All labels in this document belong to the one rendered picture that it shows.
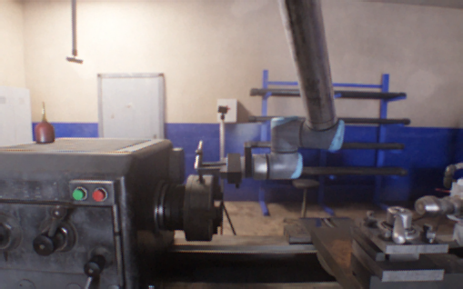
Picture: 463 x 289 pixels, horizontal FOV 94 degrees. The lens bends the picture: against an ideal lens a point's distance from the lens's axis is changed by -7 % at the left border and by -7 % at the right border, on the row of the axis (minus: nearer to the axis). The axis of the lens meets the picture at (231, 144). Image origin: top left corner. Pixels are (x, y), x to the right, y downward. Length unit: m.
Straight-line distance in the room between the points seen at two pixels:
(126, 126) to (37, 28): 2.28
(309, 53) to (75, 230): 0.77
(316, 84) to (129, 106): 3.76
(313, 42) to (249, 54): 3.46
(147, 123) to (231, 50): 1.81
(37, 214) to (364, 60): 4.46
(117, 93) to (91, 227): 3.63
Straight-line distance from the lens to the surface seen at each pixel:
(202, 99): 3.91
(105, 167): 0.73
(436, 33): 5.43
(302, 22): 0.56
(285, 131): 0.77
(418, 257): 0.86
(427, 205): 1.20
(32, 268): 0.95
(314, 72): 0.60
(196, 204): 0.82
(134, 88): 4.17
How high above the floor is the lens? 1.44
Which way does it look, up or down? 7 degrees down
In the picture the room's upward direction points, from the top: 1 degrees clockwise
